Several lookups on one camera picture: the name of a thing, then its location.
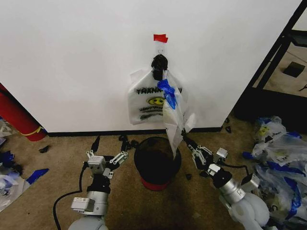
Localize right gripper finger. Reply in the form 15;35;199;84
183;130;213;158
182;133;205;169

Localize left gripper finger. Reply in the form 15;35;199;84
109;135;129;166
85;136;101;159

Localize white bag with blue tape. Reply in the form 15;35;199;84
157;69;196;155

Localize black mesh trash bin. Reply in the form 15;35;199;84
133;137;181;192

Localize white smiley print plastic bag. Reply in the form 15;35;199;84
127;69;185;126

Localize black baseboard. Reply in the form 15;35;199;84
46;126;224;138

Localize pile of plastic bags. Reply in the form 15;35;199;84
242;115;307;227

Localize blue tape piece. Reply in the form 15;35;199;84
25;168;50;185

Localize red cylinder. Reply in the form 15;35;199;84
0;82;47;142

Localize crumpled plastic bags with tape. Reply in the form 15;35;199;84
0;116;32;214

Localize red tape strip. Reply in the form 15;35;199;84
153;34;169;44

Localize black box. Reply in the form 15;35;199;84
283;61;304;78

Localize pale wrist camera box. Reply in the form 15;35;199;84
87;155;106;169
213;148;228;164

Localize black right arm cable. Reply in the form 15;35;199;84
222;162;250;183

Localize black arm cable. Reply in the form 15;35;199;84
53;161;90;230
222;162;250;183

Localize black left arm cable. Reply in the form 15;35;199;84
53;161;90;230

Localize black wall hook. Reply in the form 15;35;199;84
151;54;169;81

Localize black metal shelf frame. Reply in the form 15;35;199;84
233;0;307;123

